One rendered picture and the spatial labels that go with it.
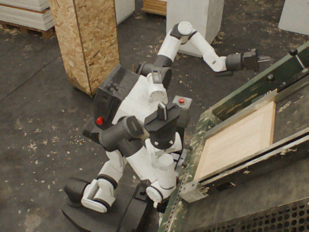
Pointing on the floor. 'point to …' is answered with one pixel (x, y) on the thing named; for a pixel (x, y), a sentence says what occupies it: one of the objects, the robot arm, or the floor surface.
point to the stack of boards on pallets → (27, 16)
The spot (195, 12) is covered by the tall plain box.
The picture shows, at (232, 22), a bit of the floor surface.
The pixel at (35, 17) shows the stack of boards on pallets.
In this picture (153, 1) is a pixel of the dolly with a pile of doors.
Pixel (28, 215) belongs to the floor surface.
